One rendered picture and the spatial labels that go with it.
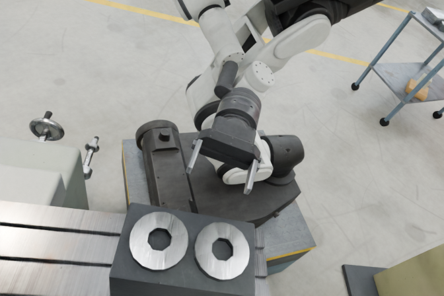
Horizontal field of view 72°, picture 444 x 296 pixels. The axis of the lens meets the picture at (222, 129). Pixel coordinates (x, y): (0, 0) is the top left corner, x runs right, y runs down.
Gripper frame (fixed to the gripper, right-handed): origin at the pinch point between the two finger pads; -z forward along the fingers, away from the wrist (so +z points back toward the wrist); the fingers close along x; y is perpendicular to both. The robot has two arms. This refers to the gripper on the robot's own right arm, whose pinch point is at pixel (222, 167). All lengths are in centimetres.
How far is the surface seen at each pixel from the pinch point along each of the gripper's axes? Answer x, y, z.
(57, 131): -56, 53, 28
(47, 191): -36.6, 31.6, -1.6
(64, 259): -22.3, 23.5, -16.4
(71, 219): -25.4, 23.5, -8.9
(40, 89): -121, 120, 97
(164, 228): -5.6, 3.6, -12.4
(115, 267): -10.2, 4.8, -19.6
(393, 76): 133, 89, 225
